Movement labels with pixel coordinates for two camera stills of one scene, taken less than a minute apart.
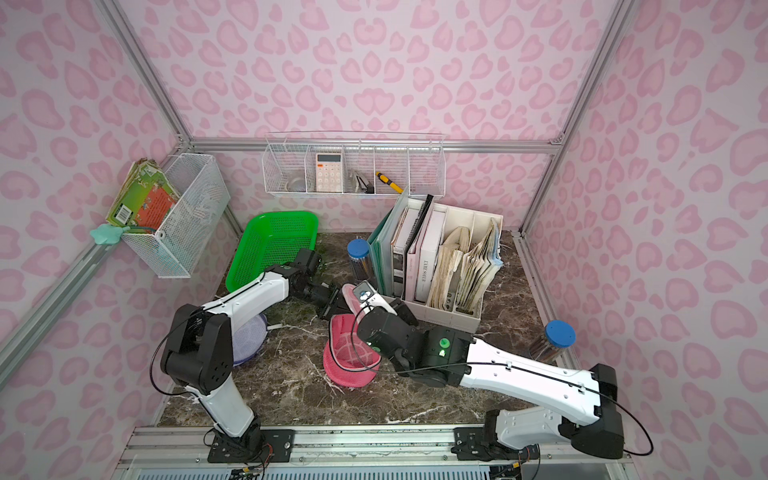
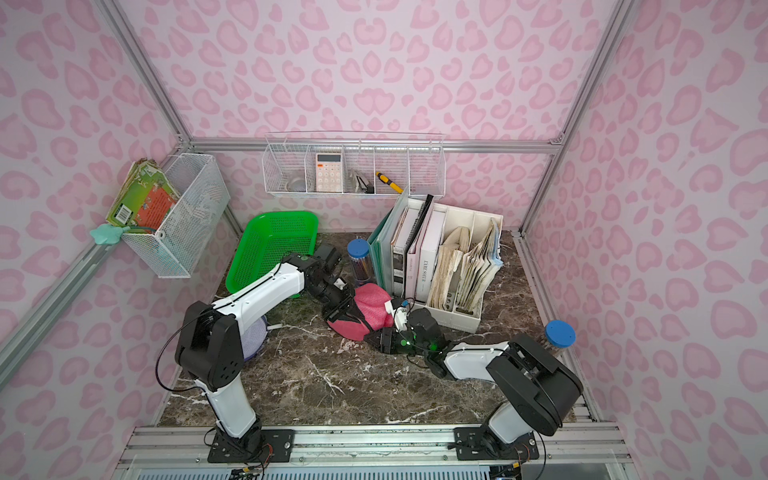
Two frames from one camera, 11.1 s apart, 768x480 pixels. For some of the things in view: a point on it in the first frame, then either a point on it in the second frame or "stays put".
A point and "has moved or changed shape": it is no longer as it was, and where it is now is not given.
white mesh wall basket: x=177 y=249 stays put
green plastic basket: x=270 y=240 stays put
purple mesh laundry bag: x=249 y=337 stays put
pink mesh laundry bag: x=348 y=361 has moved or changed shape
